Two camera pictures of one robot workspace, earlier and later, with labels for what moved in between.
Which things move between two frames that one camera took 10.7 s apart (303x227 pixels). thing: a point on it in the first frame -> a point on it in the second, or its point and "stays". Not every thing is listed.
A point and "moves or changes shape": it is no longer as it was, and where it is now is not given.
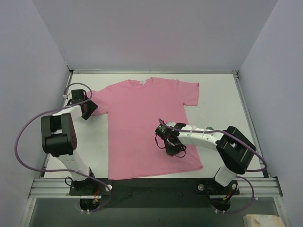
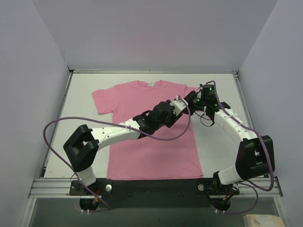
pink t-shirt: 133,108 moves or changes shape
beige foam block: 262,220 stays
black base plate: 192,193 stays
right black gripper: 171,146 -> 211,109
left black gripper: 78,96 -> 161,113
